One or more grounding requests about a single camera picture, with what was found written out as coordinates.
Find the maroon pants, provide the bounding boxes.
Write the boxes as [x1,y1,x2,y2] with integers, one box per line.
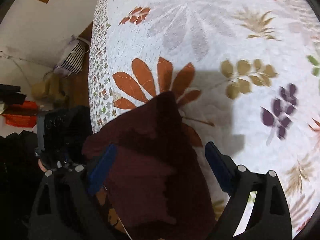
[82,92,215,239]

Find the left hand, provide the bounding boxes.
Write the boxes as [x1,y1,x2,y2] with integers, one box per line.
[38,159,47,172]

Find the tan plush toy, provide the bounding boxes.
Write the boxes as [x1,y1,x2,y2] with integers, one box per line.
[31,72,68,105]

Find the orange red cloth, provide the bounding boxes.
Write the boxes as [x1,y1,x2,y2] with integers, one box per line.
[2,101,39,128]

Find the white floral quilt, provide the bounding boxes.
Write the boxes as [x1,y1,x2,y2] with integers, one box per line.
[88,0,319,236]

